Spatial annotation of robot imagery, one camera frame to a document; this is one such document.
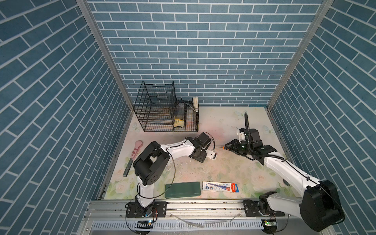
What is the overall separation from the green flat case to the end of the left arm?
143mm

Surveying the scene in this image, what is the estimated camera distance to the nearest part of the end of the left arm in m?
0.69

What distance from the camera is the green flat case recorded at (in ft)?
2.59
